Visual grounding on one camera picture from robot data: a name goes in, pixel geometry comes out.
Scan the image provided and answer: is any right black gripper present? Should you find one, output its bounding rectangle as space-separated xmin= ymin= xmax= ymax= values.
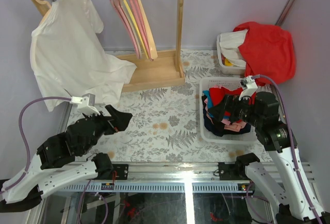
xmin=207 ymin=93 xmax=262 ymax=127

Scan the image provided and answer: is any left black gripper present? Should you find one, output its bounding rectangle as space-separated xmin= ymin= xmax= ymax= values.
xmin=82 ymin=106 xmax=134 ymax=157

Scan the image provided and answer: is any red t shirt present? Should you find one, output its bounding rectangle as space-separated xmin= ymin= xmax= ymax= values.
xmin=209 ymin=87 xmax=256 ymax=123

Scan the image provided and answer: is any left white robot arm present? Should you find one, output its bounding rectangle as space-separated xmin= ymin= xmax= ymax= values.
xmin=1 ymin=105 xmax=133 ymax=213

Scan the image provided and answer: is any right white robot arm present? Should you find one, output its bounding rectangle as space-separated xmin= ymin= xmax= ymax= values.
xmin=208 ymin=92 xmax=329 ymax=223

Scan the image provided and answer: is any white t shirt on hanger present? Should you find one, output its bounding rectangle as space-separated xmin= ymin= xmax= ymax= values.
xmin=30 ymin=0 xmax=137 ymax=112

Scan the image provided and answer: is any light wooden hanger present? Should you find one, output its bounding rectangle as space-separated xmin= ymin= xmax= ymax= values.
xmin=137 ymin=0 xmax=158 ymax=61

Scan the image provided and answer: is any yellow hanger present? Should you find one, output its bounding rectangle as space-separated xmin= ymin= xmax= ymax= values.
xmin=122 ymin=0 xmax=145 ymax=59

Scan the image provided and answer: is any pink hanger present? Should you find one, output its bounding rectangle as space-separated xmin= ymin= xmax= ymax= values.
xmin=129 ymin=0 xmax=154 ymax=61
xmin=110 ymin=0 xmax=141 ymax=59

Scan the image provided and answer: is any pink garment in basket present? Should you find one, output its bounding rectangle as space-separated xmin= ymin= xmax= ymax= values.
xmin=211 ymin=117 xmax=247 ymax=132

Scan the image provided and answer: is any white laundry basket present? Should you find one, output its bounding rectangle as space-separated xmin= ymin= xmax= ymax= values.
xmin=199 ymin=77 xmax=258 ymax=145

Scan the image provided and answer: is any rear white basket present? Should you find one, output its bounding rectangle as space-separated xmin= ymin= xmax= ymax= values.
xmin=216 ymin=35 xmax=245 ymax=75

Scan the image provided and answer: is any floral table cloth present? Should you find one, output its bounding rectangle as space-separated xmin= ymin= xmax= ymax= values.
xmin=58 ymin=49 xmax=291 ymax=163

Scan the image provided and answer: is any white garment in rear basket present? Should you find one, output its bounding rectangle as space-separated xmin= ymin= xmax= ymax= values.
xmin=219 ymin=29 xmax=248 ymax=67

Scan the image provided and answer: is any wooden clothes rack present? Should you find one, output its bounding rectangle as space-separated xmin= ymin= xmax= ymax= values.
xmin=23 ymin=0 xmax=186 ymax=93

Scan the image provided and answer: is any red garment on rear basket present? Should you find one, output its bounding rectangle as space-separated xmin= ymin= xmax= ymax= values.
xmin=233 ymin=22 xmax=296 ymax=84

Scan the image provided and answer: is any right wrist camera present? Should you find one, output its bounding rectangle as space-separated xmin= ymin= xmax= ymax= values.
xmin=239 ymin=76 xmax=258 ymax=100

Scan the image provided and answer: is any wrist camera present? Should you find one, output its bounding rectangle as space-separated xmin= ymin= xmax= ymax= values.
xmin=70 ymin=93 xmax=100 ymax=116
xmin=239 ymin=76 xmax=258 ymax=100

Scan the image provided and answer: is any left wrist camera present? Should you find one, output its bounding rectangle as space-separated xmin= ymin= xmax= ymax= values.
xmin=70 ymin=93 xmax=100 ymax=116

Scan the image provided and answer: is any aluminium rail frame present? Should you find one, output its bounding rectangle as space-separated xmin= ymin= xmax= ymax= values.
xmin=25 ymin=161 xmax=318 ymax=224

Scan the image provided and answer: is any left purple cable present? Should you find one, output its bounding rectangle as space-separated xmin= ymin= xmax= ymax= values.
xmin=0 ymin=96 xmax=73 ymax=195

